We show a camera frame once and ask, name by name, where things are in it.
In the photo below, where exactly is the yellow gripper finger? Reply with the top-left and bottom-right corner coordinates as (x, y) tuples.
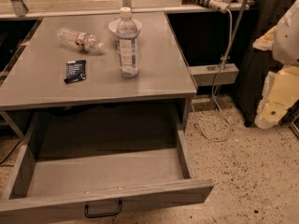
(254, 66), (299, 129)
(252, 26), (277, 51)

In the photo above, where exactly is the blue label plastic water bottle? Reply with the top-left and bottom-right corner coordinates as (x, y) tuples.
(116, 7), (138, 77)

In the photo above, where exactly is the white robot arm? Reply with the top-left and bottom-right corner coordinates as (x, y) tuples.
(252, 0), (299, 129)

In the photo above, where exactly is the clear plastic bottle red label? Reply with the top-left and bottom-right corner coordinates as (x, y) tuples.
(57, 27), (104, 54)

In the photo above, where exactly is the open grey top drawer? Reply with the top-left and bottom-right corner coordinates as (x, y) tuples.
(0, 104), (213, 224)

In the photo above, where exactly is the white ceramic bowl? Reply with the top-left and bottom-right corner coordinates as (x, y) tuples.
(108, 19), (142, 40)

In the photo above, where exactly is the dark blue snack packet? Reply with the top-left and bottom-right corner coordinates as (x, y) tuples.
(64, 60), (86, 84)

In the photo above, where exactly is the grey cabinet table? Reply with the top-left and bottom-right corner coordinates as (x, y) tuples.
(0, 12), (196, 129)

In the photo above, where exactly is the white capped device with hose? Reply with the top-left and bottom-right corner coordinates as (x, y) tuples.
(181, 0), (231, 15)

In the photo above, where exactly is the white cable on floor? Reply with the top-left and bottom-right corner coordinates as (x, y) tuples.
(190, 7), (234, 143)

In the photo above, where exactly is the black drawer handle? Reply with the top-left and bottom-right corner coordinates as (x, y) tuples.
(84, 201), (122, 218)

